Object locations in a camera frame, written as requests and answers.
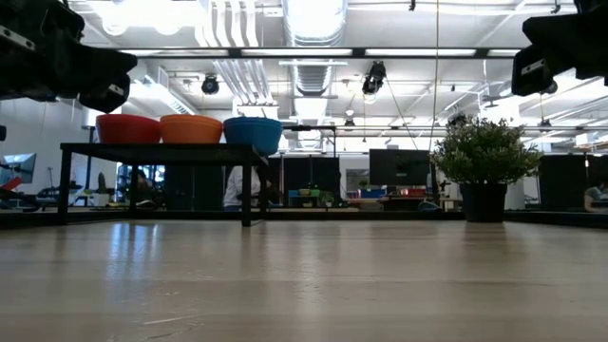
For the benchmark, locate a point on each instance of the green potted plant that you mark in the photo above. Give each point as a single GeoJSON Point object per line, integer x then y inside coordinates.
{"type": "Point", "coordinates": [482, 157]}

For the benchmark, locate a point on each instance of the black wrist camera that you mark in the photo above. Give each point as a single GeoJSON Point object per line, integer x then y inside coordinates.
{"type": "Point", "coordinates": [105, 95]}
{"type": "Point", "coordinates": [532, 71]}

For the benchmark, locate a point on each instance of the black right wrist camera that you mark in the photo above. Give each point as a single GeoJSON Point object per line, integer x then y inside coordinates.
{"type": "Point", "coordinates": [532, 71]}

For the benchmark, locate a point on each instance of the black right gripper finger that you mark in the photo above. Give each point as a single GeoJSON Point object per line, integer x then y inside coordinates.
{"type": "Point", "coordinates": [560, 35]}

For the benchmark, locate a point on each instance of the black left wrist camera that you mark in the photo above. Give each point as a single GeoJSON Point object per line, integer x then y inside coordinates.
{"type": "Point", "coordinates": [105, 95]}

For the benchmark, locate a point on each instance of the black computer monitor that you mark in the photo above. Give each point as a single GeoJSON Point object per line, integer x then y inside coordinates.
{"type": "Point", "coordinates": [399, 166]}

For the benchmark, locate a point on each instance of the orange mini bowl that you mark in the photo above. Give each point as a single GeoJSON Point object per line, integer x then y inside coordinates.
{"type": "Point", "coordinates": [191, 132]}
{"type": "Point", "coordinates": [190, 117]}

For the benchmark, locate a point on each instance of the person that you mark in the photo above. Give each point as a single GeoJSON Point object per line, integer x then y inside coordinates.
{"type": "Point", "coordinates": [594, 195]}
{"type": "Point", "coordinates": [233, 187]}

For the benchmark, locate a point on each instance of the black round spotlight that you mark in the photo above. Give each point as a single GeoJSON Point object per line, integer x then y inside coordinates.
{"type": "Point", "coordinates": [210, 85]}

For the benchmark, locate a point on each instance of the dark partition panel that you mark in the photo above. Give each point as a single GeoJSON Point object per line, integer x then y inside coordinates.
{"type": "Point", "coordinates": [563, 180]}
{"type": "Point", "coordinates": [299, 176]}

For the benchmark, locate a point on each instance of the blue mini bowl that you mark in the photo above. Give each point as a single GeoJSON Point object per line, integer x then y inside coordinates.
{"type": "Point", "coordinates": [253, 138]}
{"type": "Point", "coordinates": [253, 119]}

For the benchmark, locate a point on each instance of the black overhead camera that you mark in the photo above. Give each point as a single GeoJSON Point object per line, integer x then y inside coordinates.
{"type": "Point", "coordinates": [374, 78]}

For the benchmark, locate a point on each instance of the black perforated metal rack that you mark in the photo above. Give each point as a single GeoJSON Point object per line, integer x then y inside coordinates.
{"type": "Point", "coordinates": [161, 153]}

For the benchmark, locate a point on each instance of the silver ventilation duct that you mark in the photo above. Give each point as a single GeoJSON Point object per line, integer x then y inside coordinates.
{"type": "Point", "coordinates": [313, 28]}

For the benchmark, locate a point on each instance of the tilted grey monitor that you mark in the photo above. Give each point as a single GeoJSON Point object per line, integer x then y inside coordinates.
{"type": "Point", "coordinates": [19, 166]}

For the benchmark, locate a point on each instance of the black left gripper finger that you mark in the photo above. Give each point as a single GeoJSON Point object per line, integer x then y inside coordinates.
{"type": "Point", "coordinates": [109, 64]}

